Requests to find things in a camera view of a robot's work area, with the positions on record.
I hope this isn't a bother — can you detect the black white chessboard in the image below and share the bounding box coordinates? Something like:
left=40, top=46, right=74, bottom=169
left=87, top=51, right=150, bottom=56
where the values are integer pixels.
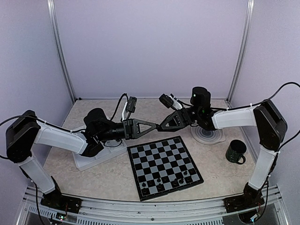
left=127, top=136, right=204, bottom=202

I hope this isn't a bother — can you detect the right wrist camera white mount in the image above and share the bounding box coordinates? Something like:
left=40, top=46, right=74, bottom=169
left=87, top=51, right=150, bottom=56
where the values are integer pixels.
left=159, top=94, right=183, bottom=110

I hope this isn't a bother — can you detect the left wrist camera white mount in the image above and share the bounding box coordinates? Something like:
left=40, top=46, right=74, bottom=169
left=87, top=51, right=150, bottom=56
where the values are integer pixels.
left=121, top=96, right=137, bottom=121

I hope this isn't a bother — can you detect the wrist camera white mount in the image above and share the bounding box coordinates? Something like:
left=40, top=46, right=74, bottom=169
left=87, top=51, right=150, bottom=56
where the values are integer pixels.
left=121, top=96, right=137, bottom=121
left=159, top=94, right=183, bottom=110

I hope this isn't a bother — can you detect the aluminium corner post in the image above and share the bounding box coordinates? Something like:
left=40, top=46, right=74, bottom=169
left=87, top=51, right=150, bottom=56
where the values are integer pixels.
left=226, top=0, right=255, bottom=104
left=47, top=0, right=76, bottom=104

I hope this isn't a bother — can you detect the aluminium front frame rail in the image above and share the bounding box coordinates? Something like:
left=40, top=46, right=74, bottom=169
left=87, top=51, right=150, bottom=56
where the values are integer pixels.
left=22, top=186, right=290, bottom=225

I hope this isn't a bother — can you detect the black rook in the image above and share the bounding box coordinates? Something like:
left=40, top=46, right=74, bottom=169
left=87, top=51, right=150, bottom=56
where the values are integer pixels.
left=142, top=188, right=148, bottom=195

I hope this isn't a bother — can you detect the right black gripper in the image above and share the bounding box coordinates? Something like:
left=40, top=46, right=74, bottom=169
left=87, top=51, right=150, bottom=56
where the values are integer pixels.
left=157, top=105, right=201, bottom=132

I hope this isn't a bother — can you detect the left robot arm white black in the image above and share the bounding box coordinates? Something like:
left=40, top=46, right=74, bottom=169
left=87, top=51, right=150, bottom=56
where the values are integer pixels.
left=4, top=97, right=158, bottom=213

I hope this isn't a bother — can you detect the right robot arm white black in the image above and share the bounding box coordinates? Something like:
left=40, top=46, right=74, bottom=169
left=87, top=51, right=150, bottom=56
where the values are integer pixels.
left=157, top=87, right=288, bottom=212

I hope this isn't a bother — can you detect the white plastic tray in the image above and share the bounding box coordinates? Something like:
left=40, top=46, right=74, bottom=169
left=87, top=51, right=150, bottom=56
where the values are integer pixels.
left=72, top=139, right=127, bottom=171

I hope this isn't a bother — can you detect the black king piece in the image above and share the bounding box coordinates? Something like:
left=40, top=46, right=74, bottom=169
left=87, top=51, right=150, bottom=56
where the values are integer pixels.
left=172, top=179, right=178, bottom=187

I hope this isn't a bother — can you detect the right aluminium corner post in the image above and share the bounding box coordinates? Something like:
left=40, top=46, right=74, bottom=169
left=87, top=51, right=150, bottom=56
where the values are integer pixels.
left=226, top=0, right=255, bottom=104

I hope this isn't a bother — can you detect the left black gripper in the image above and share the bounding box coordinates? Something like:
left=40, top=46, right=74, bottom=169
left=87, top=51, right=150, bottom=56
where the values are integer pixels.
left=97, top=119, right=157, bottom=142

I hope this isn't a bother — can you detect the grey spiral collapsible bowl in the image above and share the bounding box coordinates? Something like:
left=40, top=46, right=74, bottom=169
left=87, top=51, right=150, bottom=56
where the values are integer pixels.
left=191, top=126, right=226, bottom=145

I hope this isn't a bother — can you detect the dark green mug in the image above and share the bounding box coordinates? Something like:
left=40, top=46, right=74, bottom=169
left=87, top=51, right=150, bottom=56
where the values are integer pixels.
left=225, top=139, right=247, bottom=165

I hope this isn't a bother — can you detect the left aluminium corner post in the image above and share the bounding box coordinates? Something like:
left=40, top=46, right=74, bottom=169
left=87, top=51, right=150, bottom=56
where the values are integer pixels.
left=47, top=0, right=76, bottom=104

